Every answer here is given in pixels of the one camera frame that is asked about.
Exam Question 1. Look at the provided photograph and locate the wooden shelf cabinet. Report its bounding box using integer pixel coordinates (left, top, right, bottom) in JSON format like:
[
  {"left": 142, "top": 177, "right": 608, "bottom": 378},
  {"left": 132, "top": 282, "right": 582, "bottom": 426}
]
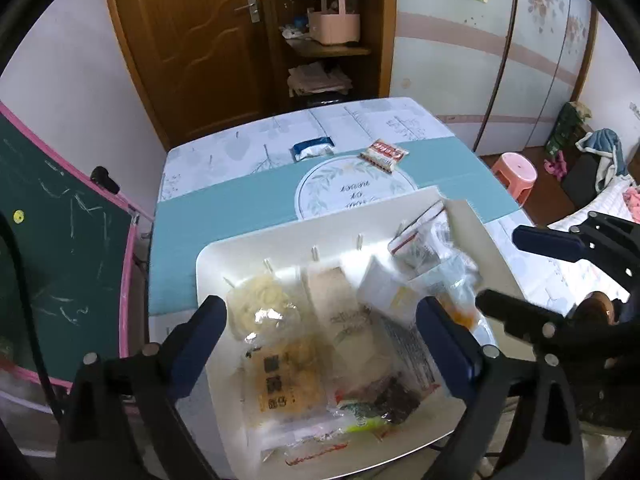
[{"left": 265, "top": 0, "right": 401, "bottom": 111}]

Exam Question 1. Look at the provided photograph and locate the orange snack packet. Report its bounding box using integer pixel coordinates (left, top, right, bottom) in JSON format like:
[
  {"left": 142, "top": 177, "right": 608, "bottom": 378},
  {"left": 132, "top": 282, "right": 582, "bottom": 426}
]
[{"left": 435, "top": 280, "right": 483, "bottom": 333}]

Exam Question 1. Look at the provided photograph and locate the wooden bedpost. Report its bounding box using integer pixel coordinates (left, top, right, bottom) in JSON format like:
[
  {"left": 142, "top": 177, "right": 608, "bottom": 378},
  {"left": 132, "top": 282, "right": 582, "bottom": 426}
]
[{"left": 572, "top": 290, "right": 623, "bottom": 326}]

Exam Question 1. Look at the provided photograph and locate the pink basket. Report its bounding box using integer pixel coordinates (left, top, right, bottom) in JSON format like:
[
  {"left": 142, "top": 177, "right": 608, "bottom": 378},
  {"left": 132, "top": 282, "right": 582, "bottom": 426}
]
[{"left": 306, "top": 0, "right": 362, "bottom": 46}]

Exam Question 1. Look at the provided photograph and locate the green chalkboard with pink frame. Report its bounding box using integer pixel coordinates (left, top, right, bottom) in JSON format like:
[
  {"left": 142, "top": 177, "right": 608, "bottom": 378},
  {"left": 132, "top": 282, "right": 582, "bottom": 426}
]
[{"left": 0, "top": 102, "right": 156, "bottom": 401}]

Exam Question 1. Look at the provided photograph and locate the dark wafer packet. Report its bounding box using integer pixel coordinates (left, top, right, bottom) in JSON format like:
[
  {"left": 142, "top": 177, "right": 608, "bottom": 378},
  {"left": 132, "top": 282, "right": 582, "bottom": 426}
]
[{"left": 367, "top": 380, "right": 421, "bottom": 423}]

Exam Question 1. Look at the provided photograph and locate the brown wooden door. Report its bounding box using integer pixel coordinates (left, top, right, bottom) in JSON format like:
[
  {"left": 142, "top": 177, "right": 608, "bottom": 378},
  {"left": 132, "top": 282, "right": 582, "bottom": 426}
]
[{"left": 100, "top": 0, "right": 281, "bottom": 151}]

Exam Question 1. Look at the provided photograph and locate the teal floral tablecloth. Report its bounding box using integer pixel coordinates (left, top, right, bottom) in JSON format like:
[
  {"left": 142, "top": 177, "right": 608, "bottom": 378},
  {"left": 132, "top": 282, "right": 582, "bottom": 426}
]
[{"left": 149, "top": 97, "right": 533, "bottom": 321}]

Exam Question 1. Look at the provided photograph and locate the green snack packet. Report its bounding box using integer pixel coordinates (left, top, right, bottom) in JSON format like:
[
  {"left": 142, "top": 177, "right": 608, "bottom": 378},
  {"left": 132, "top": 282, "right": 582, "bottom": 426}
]
[{"left": 335, "top": 400, "right": 396, "bottom": 433}]

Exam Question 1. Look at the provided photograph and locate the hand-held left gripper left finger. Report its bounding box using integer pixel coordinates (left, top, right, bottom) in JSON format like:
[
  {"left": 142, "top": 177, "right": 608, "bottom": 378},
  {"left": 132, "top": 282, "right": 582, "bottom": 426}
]
[{"left": 55, "top": 295, "right": 230, "bottom": 480}]

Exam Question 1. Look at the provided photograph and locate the pink plastic stool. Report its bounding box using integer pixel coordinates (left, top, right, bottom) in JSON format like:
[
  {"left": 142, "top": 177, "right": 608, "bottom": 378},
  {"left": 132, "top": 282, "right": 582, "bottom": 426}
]
[{"left": 489, "top": 152, "right": 538, "bottom": 206}]

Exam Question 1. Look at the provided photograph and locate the blue and white snack packet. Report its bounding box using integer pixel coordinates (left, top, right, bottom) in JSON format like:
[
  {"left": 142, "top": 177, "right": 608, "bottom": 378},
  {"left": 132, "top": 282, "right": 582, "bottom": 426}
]
[{"left": 291, "top": 137, "right": 336, "bottom": 162}]

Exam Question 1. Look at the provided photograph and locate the black box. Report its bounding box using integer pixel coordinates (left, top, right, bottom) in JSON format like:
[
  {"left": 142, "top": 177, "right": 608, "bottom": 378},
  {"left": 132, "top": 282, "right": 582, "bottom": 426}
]
[{"left": 560, "top": 152, "right": 606, "bottom": 206}]

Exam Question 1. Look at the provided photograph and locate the blue and white towel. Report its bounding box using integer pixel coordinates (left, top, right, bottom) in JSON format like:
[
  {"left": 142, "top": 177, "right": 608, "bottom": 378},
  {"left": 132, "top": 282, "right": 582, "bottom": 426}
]
[{"left": 575, "top": 129, "right": 628, "bottom": 191}]

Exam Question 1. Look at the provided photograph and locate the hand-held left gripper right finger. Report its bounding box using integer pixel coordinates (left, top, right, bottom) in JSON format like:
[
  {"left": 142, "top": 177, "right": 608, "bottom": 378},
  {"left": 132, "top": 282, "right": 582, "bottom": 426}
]
[{"left": 416, "top": 295, "right": 587, "bottom": 480}]

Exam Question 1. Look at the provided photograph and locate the pink cloth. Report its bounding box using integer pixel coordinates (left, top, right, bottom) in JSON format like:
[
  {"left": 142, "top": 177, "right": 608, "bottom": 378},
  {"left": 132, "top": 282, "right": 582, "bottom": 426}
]
[{"left": 544, "top": 152, "right": 571, "bottom": 178}]

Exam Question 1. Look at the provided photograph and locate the beige cracker packet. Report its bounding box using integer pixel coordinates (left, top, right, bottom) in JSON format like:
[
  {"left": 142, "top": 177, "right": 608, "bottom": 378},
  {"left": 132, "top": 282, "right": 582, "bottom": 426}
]
[{"left": 302, "top": 265, "right": 381, "bottom": 376}]

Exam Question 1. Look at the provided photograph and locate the metal door handle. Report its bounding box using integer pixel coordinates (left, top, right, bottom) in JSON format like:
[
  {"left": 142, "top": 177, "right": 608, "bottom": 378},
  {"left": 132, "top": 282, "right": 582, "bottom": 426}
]
[{"left": 235, "top": 0, "right": 262, "bottom": 23}]

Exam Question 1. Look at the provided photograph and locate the yellow cake packet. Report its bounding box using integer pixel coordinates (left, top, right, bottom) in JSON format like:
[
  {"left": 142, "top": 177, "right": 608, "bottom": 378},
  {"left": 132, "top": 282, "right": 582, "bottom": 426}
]
[{"left": 242, "top": 335, "right": 331, "bottom": 431}]

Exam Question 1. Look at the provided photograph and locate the green cloth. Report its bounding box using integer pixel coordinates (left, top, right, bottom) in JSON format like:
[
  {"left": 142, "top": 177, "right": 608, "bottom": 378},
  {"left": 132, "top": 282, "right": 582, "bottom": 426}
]
[{"left": 545, "top": 102, "right": 593, "bottom": 161}]

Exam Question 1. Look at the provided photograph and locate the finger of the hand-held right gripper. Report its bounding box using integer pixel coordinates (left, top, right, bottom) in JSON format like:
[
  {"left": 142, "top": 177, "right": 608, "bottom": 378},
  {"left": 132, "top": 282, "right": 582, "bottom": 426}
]
[
  {"left": 475, "top": 287, "right": 578, "bottom": 357},
  {"left": 511, "top": 212, "right": 640, "bottom": 286}
]

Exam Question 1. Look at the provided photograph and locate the black clamp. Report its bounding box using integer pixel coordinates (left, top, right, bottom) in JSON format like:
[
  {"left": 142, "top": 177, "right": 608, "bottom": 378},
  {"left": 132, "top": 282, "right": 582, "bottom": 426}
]
[{"left": 90, "top": 166, "right": 122, "bottom": 196}]

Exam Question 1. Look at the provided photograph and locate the red and white snack packet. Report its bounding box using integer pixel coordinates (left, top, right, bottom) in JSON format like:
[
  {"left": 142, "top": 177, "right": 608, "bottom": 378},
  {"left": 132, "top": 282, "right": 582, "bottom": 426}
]
[{"left": 359, "top": 141, "right": 407, "bottom": 172}]

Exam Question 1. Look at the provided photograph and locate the white plastic tray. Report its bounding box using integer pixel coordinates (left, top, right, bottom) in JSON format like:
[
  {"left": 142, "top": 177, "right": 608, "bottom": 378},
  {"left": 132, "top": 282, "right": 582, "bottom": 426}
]
[{"left": 195, "top": 186, "right": 506, "bottom": 478}]

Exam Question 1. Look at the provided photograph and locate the white packet with red trim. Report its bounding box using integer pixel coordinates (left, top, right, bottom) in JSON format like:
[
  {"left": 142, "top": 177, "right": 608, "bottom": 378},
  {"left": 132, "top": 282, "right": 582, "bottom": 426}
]
[{"left": 387, "top": 200, "right": 451, "bottom": 281}]

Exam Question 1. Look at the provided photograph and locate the stack of papers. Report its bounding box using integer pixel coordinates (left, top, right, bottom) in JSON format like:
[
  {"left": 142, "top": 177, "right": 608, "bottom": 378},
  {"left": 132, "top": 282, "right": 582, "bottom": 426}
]
[{"left": 287, "top": 62, "right": 353, "bottom": 97}]

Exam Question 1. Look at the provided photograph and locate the round cracker clear packet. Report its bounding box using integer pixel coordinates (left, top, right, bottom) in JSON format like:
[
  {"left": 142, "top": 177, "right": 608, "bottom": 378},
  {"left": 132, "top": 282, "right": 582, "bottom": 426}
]
[{"left": 225, "top": 272, "right": 301, "bottom": 341}]

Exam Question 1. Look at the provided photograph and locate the grey printed snack packet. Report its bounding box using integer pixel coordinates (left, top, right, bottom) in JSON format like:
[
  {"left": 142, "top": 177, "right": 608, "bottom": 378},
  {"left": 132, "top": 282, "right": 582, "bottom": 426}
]
[{"left": 380, "top": 317, "right": 446, "bottom": 401}]

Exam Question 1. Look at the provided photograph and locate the pale wardrobe with pink stripes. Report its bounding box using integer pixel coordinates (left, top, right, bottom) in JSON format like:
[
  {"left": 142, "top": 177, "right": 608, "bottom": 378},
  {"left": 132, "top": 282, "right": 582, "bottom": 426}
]
[{"left": 390, "top": 0, "right": 601, "bottom": 156}]

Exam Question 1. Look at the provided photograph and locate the white and yellow snack packet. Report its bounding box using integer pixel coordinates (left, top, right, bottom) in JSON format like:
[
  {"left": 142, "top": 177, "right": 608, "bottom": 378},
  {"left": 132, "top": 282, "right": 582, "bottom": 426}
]
[{"left": 357, "top": 255, "right": 426, "bottom": 321}]

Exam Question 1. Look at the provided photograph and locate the checkered bed blanket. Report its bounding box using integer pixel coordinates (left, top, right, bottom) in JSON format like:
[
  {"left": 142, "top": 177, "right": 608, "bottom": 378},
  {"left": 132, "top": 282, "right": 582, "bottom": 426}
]
[{"left": 545, "top": 180, "right": 640, "bottom": 321}]

